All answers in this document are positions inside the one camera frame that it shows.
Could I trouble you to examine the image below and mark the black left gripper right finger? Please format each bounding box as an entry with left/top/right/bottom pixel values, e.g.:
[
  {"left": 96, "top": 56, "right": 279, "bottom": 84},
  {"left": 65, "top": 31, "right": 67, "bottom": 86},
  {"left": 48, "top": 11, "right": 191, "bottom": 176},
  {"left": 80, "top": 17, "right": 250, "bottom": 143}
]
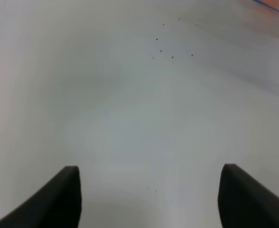
[{"left": 218, "top": 164, "right": 279, "bottom": 228}]

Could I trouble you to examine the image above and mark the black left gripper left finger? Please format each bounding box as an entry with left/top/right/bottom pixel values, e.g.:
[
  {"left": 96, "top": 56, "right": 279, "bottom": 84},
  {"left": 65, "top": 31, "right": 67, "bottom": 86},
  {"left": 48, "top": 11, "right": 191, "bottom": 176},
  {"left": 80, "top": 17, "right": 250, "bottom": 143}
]
[{"left": 0, "top": 166, "right": 82, "bottom": 228}]

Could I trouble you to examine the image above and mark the clear zip file bag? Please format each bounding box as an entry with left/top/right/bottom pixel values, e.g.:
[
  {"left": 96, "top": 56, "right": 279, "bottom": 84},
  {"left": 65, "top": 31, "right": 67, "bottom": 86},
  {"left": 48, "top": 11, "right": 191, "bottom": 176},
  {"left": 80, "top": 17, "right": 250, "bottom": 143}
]
[{"left": 254, "top": 0, "right": 279, "bottom": 12}]

